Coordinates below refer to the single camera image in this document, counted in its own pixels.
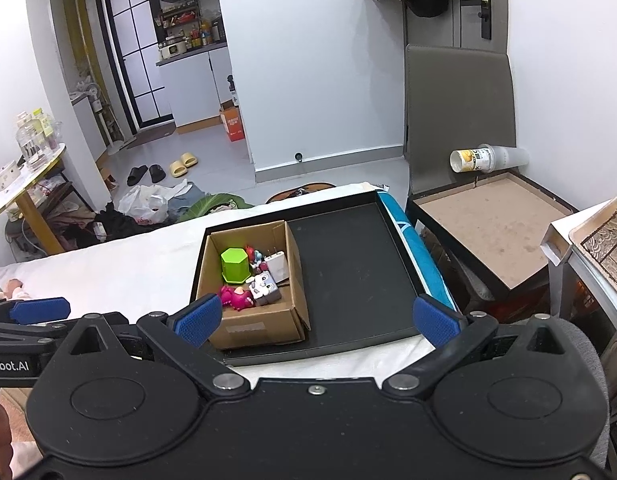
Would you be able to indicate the round table with yellow legs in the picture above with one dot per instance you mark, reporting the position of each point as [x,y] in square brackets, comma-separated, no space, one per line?
[23,185]

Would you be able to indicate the white rice cooker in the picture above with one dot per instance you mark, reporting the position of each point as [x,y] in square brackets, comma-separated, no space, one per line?
[171,50]

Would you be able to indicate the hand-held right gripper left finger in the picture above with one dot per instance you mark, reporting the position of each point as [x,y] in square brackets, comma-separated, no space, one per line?
[201,320]

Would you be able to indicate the white kitchen counter cabinet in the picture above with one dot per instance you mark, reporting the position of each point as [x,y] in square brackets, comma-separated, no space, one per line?
[193,85]

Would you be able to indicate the white cloth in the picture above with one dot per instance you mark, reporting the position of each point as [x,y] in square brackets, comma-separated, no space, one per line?
[176,189]

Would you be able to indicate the black door lock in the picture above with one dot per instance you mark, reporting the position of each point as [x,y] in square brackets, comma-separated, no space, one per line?
[484,10]

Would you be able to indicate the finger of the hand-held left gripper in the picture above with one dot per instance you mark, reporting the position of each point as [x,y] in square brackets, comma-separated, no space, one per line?
[38,310]

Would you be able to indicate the white charger plug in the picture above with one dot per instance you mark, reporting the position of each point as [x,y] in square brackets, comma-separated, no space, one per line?
[277,265]

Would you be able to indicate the clear glass jar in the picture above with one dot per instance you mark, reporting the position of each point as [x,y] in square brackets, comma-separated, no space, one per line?
[31,145]

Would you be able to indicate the pink cloth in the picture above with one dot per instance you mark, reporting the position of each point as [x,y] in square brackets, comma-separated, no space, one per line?
[6,287]

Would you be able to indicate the black slipper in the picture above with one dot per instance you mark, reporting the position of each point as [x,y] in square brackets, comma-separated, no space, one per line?
[137,175]
[157,173]

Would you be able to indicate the row of seasoning bottles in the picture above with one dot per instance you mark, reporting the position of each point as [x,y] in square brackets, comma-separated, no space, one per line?
[198,35]

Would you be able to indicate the white plastic bag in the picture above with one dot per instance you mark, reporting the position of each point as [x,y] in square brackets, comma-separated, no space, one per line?
[146,205]

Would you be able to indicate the green cartoon floor mat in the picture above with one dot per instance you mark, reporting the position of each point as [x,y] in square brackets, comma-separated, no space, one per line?
[213,206]

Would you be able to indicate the small open cardboard box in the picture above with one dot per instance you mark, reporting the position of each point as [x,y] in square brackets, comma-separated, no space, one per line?
[108,180]

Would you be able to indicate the yellow slipper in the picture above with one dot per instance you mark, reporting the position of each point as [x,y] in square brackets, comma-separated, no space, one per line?
[189,159]
[177,167]

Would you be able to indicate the stack of paper cups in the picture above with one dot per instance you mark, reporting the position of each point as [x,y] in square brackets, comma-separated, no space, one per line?
[488,159]

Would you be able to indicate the white paper scrap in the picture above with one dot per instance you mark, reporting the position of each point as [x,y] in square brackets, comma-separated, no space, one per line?
[383,187]

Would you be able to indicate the grey entrance door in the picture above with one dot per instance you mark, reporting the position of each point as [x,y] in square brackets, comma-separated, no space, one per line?
[473,25]

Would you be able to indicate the dark clothes pile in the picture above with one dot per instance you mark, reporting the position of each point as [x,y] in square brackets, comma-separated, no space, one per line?
[113,222]

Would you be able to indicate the small red blue toy figure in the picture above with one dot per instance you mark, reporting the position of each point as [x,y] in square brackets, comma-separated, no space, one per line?
[253,255]

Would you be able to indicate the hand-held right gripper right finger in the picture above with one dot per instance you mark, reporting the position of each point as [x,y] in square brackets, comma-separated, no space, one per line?
[436,322]

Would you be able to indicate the grey rabbit cube toy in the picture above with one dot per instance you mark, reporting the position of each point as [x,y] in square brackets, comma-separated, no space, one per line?
[264,287]

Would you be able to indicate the blue jeans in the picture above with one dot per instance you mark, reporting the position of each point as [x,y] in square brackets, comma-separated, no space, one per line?
[186,200]

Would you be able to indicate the white patterned side table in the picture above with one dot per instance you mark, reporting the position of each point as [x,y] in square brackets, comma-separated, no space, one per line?
[598,230]

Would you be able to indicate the yellow lid jar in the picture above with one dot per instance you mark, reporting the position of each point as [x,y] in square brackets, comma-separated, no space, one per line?
[41,120]

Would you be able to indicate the black tray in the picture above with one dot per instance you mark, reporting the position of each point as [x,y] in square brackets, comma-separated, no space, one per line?
[348,270]

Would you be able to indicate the blue white box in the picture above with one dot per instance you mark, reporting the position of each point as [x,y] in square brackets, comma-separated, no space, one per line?
[413,240]

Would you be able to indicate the pink clothes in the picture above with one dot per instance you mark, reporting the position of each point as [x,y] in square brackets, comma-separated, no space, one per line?
[71,220]

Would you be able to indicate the brown cardboard box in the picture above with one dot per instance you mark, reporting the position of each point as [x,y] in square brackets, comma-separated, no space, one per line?
[258,325]

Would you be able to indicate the white patterned bowl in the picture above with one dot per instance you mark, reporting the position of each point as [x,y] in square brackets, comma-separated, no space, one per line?
[6,175]

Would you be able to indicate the small white adapter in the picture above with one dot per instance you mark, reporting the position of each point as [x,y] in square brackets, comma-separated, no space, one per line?
[99,230]

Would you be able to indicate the orange cardboard box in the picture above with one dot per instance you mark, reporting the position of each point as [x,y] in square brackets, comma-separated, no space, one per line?
[232,122]

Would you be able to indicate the orange doormat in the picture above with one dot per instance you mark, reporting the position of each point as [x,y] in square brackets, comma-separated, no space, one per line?
[298,192]

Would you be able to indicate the black framed glass door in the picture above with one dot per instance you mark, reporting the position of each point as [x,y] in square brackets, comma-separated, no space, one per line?
[133,50]

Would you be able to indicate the green hexagonal cup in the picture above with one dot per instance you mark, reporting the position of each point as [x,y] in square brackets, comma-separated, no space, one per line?
[234,262]

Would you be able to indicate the white standing fan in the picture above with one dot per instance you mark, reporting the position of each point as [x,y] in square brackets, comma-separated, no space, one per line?
[93,92]

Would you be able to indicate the black side table brown top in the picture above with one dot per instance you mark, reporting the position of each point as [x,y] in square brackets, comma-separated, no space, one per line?
[493,220]

